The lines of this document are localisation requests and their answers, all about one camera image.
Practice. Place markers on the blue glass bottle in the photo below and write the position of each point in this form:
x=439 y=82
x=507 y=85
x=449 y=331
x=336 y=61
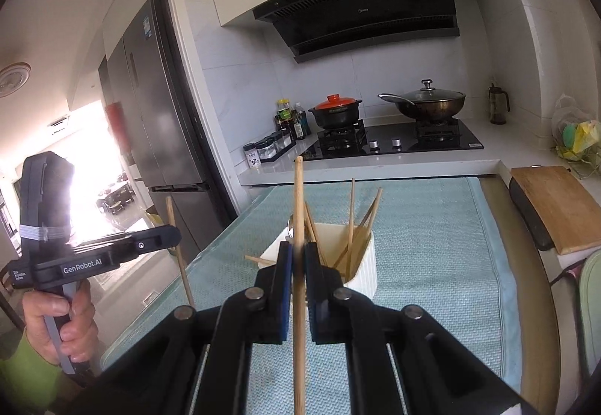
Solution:
x=306 y=126

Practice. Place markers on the black casserole pot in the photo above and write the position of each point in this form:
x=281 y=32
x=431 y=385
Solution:
x=335 y=118

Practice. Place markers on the dark wok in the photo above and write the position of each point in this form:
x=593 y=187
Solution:
x=432 y=112

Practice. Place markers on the wooden chopstick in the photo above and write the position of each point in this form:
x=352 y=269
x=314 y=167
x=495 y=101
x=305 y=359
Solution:
x=359 y=234
x=258 y=259
x=299 y=208
x=351 y=218
x=187 y=279
x=371 y=213
x=312 y=227

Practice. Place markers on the person's left forearm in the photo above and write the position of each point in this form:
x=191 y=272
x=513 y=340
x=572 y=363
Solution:
x=23 y=382

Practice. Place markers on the dark glass kettle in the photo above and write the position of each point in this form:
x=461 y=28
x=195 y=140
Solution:
x=498 y=107

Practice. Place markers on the cream ribbed utensil holder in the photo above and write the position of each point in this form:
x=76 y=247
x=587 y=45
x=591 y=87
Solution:
x=364 y=264

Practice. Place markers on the light teal table towel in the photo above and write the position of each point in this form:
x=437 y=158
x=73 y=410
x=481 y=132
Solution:
x=422 y=255

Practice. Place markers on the grey refrigerator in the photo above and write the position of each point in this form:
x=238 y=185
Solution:
x=155 y=114

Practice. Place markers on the black gas hob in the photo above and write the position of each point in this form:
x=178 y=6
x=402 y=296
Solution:
x=389 y=145

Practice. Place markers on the person's left hand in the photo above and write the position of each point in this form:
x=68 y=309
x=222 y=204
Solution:
x=82 y=326

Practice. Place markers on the light green cutting board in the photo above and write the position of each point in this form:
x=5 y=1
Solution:
x=592 y=311

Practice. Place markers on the glass wok lid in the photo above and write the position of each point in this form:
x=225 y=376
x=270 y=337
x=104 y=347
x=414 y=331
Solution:
x=429 y=95

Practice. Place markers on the dark wooden dining furniture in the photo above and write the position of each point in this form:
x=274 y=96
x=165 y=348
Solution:
x=112 y=201

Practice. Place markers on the black board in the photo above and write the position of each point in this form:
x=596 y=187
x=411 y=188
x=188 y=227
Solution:
x=530 y=218

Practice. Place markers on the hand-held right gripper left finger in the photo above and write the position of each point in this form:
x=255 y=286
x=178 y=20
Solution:
x=285 y=293

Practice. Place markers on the metal spoon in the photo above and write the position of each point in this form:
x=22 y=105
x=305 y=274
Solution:
x=291 y=227

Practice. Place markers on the ceiling air vent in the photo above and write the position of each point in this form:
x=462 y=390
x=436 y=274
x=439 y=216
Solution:
x=58 y=124

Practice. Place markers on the black door frame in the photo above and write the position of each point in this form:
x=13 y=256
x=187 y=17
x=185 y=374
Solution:
x=195 y=124

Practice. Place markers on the white spice shaker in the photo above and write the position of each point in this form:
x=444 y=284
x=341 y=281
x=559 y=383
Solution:
x=252 y=157

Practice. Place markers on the dark sauce bottle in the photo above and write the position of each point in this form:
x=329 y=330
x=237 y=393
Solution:
x=298 y=126

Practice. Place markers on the black range hood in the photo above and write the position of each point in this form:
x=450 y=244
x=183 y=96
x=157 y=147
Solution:
x=366 y=16

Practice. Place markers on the round ceiling lamp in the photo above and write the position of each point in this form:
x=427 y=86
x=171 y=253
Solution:
x=14 y=79

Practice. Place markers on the yellow cap sauce bottle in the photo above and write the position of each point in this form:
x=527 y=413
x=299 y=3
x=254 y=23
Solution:
x=283 y=117

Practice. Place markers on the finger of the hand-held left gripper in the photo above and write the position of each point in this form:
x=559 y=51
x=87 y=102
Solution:
x=150 y=243

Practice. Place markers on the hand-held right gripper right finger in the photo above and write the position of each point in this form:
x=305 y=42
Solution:
x=313 y=293

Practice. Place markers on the wooden cutting board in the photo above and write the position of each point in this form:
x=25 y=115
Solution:
x=558 y=208

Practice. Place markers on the yellow green plastic bag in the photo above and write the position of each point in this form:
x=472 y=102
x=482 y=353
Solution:
x=575 y=133

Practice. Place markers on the red pot lid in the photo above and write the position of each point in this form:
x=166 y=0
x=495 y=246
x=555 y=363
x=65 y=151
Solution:
x=335 y=101

